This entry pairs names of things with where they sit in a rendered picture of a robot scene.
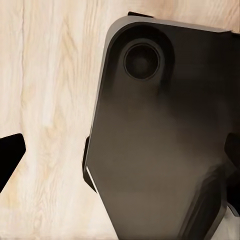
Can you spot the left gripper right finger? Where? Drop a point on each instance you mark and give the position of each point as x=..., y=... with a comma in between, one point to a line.
x=232, y=149

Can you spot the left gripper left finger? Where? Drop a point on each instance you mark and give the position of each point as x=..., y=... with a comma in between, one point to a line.
x=12, y=150

